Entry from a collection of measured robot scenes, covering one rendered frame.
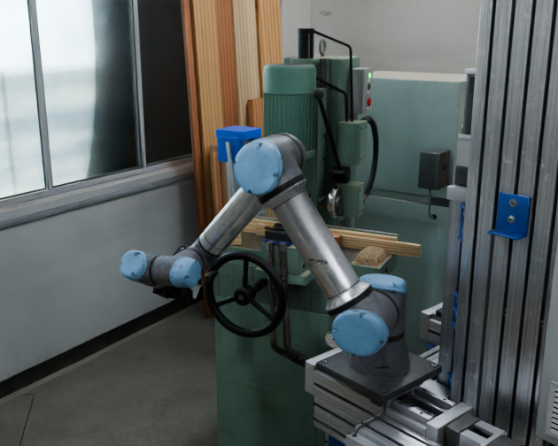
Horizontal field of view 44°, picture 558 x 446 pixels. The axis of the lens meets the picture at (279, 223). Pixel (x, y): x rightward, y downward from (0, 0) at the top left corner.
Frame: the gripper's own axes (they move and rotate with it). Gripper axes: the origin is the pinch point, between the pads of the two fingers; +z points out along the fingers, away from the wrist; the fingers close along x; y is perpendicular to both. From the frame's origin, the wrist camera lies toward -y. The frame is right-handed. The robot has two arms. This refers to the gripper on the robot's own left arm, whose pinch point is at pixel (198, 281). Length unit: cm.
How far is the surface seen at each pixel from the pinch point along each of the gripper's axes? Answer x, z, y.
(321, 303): 26.1, 36.6, -3.7
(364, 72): 24, 38, -88
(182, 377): -66, 120, 34
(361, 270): 39, 30, -16
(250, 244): -2.6, 32.8, -19.1
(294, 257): 20.3, 19.2, -14.9
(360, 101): 23, 43, -79
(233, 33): -93, 131, -156
